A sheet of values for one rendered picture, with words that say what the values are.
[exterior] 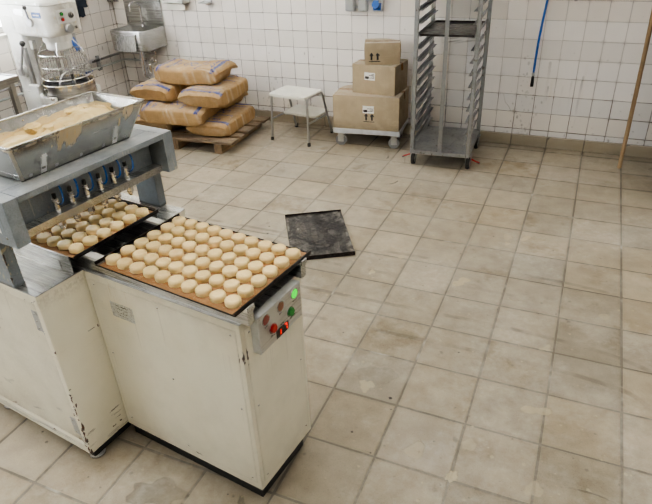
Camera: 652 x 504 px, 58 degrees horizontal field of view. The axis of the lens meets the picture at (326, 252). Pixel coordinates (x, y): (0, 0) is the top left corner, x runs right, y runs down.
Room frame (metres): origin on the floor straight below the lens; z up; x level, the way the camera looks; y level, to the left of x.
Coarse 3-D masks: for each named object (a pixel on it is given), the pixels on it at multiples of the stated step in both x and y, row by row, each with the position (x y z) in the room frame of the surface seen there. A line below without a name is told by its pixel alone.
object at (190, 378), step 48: (96, 288) 1.73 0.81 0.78; (144, 336) 1.62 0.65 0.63; (192, 336) 1.50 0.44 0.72; (240, 336) 1.40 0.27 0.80; (288, 336) 1.59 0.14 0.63; (144, 384) 1.66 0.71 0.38; (192, 384) 1.52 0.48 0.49; (240, 384) 1.41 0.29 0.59; (288, 384) 1.57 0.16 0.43; (144, 432) 1.75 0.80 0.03; (192, 432) 1.55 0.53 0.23; (240, 432) 1.42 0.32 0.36; (288, 432) 1.55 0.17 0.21; (240, 480) 1.49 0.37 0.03
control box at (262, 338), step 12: (288, 288) 1.58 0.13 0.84; (276, 300) 1.51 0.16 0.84; (288, 300) 1.56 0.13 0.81; (300, 300) 1.62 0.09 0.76; (264, 312) 1.45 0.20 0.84; (276, 312) 1.50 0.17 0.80; (300, 312) 1.61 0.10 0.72; (252, 324) 1.43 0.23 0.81; (288, 324) 1.55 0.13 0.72; (252, 336) 1.43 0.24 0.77; (264, 336) 1.44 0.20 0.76; (276, 336) 1.49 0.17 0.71; (264, 348) 1.43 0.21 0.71
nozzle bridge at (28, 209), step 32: (160, 128) 2.23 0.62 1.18; (96, 160) 1.91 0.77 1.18; (128, 160) 2.11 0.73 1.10; (160, 160) 2.18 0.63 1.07; (0, 192) 1.68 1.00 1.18; (32, 192) 1.68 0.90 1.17; (64, 192) 1.86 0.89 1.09; (96, 192) 1.94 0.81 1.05; (160, 192) 2.24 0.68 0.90; (0, 224) 1.62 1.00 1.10; (32, 224) 1.71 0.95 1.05; (0, 256) 1.66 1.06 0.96
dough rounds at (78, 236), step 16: (96, 208) 2.07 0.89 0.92; (112, 208) 2.07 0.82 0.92; (128, 208) 2.06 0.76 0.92; (144, 208) 2.05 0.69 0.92; (80, 224) 1.94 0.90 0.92; (96, 224) 1.97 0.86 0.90; (112, 224) 1.93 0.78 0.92; (128, 224) 1.96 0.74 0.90; (32, 240) 1.87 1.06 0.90; (48, 240) 1.83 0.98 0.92; (64, 240) 1.82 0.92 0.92; (80, 240) 1.84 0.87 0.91; (96, 240) 1.83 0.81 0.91
